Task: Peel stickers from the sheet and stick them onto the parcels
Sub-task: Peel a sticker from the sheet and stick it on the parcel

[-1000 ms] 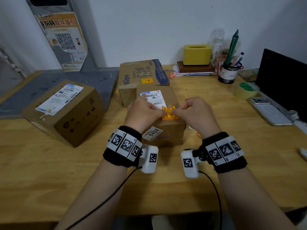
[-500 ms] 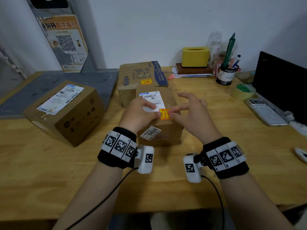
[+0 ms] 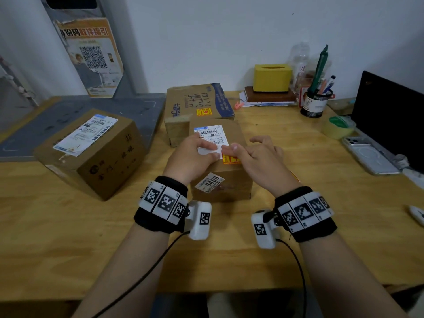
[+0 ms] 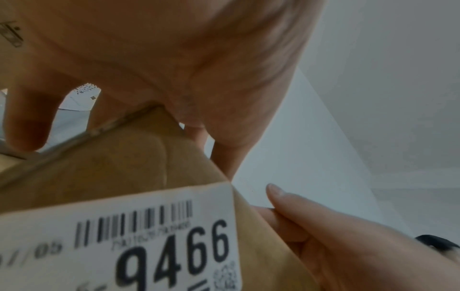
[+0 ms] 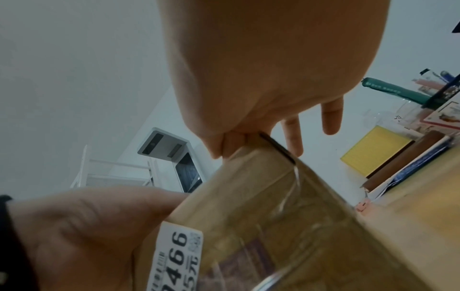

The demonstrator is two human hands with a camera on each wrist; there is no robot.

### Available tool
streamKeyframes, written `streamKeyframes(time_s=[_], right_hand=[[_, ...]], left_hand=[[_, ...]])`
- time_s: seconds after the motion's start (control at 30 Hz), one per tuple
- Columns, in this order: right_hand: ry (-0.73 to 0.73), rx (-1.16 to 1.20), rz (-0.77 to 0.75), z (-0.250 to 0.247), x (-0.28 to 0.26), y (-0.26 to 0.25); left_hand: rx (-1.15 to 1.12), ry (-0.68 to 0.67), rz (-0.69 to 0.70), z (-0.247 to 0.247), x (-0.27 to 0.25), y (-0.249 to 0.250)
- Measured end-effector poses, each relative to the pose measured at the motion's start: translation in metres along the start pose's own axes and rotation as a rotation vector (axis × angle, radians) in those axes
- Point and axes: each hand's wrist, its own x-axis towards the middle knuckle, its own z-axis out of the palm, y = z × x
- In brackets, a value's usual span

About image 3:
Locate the person's right hand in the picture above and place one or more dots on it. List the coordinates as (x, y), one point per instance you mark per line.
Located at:
(265, 165)

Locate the person's left hand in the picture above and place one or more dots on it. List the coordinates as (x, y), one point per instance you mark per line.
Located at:
(182, 158)

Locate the person's right thumb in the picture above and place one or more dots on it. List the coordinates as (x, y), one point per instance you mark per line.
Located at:
(233, 151)

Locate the person's left thumb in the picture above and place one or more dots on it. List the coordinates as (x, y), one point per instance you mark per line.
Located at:
(210, 154)

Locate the small white barcode shipping label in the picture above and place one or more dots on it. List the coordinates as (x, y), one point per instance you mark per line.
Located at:
(215, 134)

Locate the medium brown cardboard parcel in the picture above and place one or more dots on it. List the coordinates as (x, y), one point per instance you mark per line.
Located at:
(237, 180)

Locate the person's right forearm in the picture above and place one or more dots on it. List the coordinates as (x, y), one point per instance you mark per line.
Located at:
(344, 281)

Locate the person's left forearm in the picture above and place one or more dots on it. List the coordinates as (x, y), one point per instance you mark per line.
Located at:
(129, 274)

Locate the white number sticker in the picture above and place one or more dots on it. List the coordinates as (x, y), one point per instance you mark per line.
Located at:
(209, 182)

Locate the pink clip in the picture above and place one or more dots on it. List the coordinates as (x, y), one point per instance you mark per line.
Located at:
(238, 104)

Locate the cardboard box with blue print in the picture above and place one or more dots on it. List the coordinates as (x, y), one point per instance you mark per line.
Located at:
(198, 99)

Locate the stack of white papers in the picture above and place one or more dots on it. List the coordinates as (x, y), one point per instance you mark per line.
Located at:
(265, 103)

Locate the brown notebook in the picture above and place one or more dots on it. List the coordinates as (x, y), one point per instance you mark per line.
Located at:
(270, 95)

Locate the black left wristband with markers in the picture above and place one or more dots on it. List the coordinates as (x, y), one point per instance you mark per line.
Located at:
(159, 208)

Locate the black wristband with markers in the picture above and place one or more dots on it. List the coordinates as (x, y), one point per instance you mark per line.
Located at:
(159, 208)
(308, 215)

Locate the yellow tissue box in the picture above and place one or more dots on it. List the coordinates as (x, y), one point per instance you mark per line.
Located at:
(272, 79)

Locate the black mesh pen holder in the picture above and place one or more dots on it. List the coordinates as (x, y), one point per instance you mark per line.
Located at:
(314, 104)

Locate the jar with red label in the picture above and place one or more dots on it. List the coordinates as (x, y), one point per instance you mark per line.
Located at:
(304, 89)

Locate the black right wristband with markers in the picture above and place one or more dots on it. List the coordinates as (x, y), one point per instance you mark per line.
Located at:
(308, 215)

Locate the large brown cardboard box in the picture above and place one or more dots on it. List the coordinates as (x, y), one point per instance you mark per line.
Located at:
(109, 162)

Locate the roll of clear tape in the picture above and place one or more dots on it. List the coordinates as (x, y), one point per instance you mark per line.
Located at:
(338, 127)

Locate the clear plastic bottle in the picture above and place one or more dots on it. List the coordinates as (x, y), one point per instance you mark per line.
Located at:
(299, 59)

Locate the blue pen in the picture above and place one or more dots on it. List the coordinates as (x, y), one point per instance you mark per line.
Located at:
(330, 83)

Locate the green pen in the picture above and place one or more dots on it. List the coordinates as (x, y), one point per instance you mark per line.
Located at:
(319, 69)

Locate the large white shipping label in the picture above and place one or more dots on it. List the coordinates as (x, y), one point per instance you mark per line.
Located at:
(84, 135)

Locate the white phone in clear case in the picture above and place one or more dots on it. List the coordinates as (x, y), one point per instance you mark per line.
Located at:
(371, 157)

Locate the orange code poster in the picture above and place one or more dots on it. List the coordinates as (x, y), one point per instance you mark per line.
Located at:
(92, 56)

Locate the black laptop screen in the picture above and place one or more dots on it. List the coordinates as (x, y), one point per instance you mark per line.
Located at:
(387, 112)

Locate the grey sign stand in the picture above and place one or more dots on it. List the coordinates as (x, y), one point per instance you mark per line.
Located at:
(109, 9)

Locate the white device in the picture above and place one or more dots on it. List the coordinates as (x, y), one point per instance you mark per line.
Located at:
(418, 215)

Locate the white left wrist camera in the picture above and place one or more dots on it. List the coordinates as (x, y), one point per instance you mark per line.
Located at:
(200, 221)

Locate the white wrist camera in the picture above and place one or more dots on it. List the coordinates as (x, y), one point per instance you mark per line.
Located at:
(263, 230)
(200, 221)

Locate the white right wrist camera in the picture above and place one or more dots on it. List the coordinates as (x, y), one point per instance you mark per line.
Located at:
(263, 230)

